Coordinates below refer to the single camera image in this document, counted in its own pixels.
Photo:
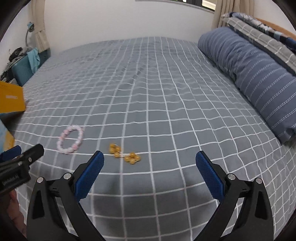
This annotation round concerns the yellow bead earrings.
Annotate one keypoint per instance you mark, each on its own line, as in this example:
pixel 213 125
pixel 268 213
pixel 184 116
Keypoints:
pixel 116 151

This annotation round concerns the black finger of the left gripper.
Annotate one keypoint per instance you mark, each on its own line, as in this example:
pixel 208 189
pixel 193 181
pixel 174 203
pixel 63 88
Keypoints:
pixel 31 155

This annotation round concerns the person's hand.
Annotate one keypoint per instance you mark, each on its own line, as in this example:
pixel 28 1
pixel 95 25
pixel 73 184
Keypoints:
pixel 13 211

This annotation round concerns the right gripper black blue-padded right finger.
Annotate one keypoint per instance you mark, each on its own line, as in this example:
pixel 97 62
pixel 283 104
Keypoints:
pixel 255 219

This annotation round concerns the blue patterned pillow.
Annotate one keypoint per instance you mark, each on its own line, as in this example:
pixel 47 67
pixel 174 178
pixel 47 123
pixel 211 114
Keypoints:
pixel 252 21

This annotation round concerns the teal cloth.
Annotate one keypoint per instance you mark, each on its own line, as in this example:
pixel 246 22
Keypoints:
pixel 34 60

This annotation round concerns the grey checked pillow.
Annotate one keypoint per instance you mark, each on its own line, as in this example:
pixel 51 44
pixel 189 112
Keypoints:
pixel 277 50

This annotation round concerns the right beige curtain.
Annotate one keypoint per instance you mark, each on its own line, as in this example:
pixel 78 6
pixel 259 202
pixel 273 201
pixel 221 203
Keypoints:
pixel 226 6

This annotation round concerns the teal desk lamp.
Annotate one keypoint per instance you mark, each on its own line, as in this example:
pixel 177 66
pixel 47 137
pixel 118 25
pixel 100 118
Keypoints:
pixel 31 28

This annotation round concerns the black bag on suitcase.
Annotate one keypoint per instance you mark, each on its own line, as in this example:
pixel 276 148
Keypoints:
pixel 16 53

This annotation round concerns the left beige curtain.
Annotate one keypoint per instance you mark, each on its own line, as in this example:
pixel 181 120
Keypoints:
pixel 38 9

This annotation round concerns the blue striped rolled duvet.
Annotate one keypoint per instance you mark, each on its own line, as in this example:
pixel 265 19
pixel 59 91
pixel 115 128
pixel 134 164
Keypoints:
pixel 267 85

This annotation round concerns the teal suitcase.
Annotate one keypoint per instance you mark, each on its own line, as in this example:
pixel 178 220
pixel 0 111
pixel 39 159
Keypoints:
pixel 21 69

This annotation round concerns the grey checked bed sheet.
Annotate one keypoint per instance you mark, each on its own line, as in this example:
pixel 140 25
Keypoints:
pixel 162 99

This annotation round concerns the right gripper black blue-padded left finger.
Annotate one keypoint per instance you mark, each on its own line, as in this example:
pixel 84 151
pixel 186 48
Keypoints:
pixel 55 212

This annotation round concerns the beige curtain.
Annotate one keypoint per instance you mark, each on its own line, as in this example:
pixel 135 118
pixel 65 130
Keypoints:
pixel 38 9
pixel 226 6

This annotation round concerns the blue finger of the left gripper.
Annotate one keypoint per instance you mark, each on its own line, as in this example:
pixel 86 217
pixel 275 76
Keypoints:
pixel 10 154

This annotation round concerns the dark framed window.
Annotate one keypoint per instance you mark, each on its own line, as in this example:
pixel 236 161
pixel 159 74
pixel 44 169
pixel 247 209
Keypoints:
pixel 201 4

